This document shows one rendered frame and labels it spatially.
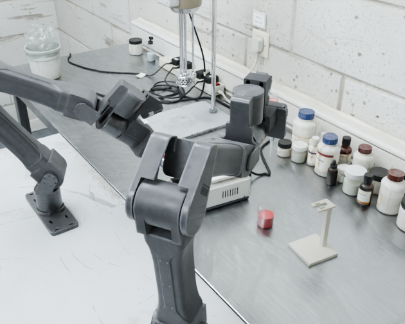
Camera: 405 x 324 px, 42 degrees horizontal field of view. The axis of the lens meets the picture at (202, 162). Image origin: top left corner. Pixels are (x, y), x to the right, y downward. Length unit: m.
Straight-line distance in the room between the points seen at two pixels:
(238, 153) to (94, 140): 0.90
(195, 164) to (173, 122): 1.08
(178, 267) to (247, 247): 0.50
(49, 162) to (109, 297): 0.35
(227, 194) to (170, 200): 0.67
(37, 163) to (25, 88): 0.18
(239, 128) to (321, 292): 0.41
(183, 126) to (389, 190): 0.70
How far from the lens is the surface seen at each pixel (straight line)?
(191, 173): 0.67
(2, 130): 1.25
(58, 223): 1.32
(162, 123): 1.74
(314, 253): 1.22
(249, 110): 0.91
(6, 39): 3.60
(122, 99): 1.19
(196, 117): 1.78
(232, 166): 0.84
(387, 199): 1.37
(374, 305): 1.14
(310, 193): 1.43
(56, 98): 1.19
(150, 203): 0.67
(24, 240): 1.31
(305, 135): 1.57
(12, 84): 1.20
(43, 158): 1.27
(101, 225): 1.31
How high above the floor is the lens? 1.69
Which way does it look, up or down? 31 degrees down
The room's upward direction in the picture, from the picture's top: straight up
